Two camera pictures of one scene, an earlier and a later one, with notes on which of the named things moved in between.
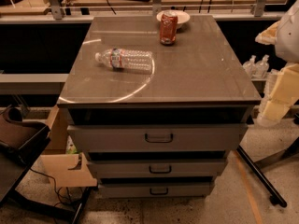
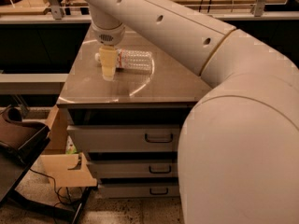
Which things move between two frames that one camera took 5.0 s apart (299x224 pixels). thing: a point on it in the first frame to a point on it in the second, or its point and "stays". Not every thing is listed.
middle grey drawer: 156,168 stays
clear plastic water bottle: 139,61 stays
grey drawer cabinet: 157,120 stays
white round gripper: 288,39 to 107,36
